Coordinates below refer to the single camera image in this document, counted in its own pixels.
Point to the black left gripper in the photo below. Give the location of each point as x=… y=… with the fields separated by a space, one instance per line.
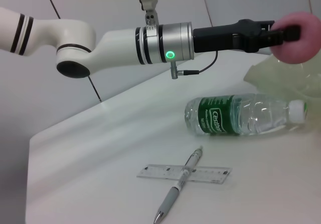
x=220 y=39

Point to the pink toy peach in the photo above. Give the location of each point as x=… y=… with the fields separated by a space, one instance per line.
x=296 y=52

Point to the clear water bottle green label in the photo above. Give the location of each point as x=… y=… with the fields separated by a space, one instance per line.
x=218 y=116

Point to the translucent green plastic fruit bowl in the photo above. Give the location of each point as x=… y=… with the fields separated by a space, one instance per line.
x=276 y=78

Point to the clear plastic ruler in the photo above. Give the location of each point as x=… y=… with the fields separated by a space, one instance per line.
x=213 y=175

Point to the grey and white pen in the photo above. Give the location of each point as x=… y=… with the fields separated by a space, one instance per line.
x=173 y=192

